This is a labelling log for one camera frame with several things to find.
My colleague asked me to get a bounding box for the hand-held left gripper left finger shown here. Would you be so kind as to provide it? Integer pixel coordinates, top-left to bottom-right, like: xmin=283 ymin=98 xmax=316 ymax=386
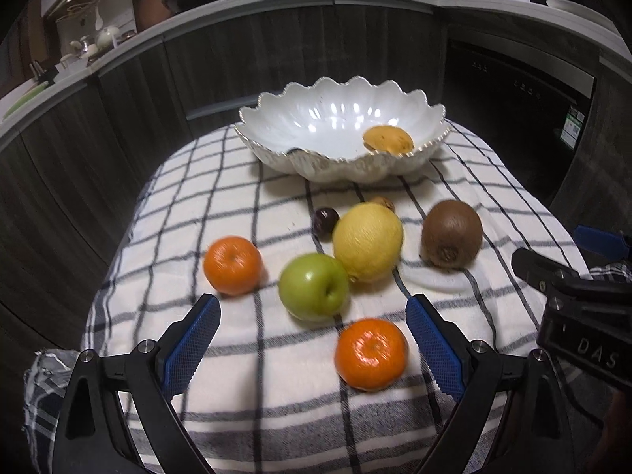
xmin=52 ymin=293 xmax=223 ymax=474

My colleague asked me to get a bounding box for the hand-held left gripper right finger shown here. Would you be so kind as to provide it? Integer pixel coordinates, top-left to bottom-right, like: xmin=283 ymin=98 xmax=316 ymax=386
xmin=405 ymin=293 xmax=578 ymax=474

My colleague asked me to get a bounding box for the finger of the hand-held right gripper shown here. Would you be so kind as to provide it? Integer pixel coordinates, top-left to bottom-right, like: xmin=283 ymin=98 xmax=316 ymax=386
xmin=574 ymin=225 xmax=632 ymax=262
xmin=512 ymin=248 xmax=632 ymax=317

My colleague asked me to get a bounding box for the orange tangerine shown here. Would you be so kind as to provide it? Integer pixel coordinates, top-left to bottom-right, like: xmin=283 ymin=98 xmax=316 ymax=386
xmin=335 ymin=318 xmax=410 ymax=392
xmin=203 ymin=236 xmax=263 ymax=297

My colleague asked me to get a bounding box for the brown kiwi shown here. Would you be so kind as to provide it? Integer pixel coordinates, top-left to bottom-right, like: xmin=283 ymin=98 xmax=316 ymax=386
xmin=421 ymin=200 xmax=483 ymax=270

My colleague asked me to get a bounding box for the yellow lemon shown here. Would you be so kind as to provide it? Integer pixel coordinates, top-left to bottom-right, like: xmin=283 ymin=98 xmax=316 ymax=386
xmin=332 ymin=203 xmax=404 ymax=283

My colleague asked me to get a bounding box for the green apple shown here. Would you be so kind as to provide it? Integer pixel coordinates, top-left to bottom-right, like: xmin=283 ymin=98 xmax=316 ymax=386
xmin=278 ymin=253 xmax=350 ymax=321

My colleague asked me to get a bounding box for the dark purple plum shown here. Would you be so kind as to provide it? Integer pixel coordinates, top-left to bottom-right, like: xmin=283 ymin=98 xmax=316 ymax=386
xmin=312 ymin=207 xmax=341 ymax=242

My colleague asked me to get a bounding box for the white scalloped bowl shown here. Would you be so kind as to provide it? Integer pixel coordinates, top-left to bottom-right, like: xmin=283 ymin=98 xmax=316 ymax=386
xmin=233 ymin=76 xmax=452 ymax=182

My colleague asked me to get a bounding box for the grey plaid fabric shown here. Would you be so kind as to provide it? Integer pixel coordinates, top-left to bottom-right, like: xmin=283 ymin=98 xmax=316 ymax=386
xmin=22 ymin=350 xmax=82 ymax=460
xmin=590 ymin=265 xmax=632 ymax=283

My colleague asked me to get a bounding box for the white checked cloth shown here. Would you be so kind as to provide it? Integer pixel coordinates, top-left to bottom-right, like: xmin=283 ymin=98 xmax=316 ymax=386
xmin=81 ymin=118 xmax=593 ymax=474

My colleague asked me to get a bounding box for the green white sticker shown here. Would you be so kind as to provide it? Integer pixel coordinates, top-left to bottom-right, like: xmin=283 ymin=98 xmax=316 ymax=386
xmin=560 ymin=103 xmax=586 ymax=149

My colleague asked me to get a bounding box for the black built-in dishwasher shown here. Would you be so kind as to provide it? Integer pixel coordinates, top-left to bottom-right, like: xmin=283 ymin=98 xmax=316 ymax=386
xmin=442 ymin=39 xmax=598 ymax=208

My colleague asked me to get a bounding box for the yellow mango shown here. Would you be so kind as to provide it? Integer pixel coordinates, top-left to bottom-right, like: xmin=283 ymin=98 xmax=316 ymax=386
xmin=363 ymin=126 xmax=414 ymax=155

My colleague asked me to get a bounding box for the white plate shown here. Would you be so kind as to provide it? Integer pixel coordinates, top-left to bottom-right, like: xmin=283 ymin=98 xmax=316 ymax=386
xmin=545 ymin=0 xmax=615 ymax=30

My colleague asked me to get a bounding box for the dark wood kitchen cabinet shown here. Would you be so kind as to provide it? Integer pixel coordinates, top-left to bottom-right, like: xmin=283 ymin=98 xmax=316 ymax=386
xmin=0 ymin=0 xmax=632 ymax=356

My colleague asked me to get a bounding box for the pile of white dishes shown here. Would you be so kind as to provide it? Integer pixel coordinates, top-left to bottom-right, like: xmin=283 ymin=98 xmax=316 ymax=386
xmin=54 ymin=34 xmax=100 ymax=75

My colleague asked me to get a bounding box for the wooden cutting board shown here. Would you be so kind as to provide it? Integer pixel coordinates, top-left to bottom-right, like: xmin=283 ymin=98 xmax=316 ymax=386
xmin=132 ymin=0 xmax=175 ymax=30

